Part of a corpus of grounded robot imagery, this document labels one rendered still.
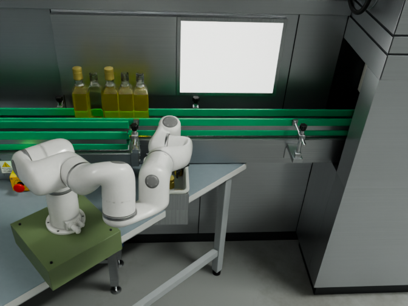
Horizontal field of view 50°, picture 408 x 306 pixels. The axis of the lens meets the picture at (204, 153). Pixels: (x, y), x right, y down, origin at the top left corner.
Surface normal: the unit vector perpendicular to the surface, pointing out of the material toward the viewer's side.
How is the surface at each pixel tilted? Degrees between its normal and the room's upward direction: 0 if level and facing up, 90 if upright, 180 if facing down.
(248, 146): 90
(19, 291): 0
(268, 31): 90
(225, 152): 90
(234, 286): 0
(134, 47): 90
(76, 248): 1
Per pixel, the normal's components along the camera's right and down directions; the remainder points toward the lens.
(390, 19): -1.00, 0.00
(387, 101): 0.07, 0.60
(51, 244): 0.06, -0.81
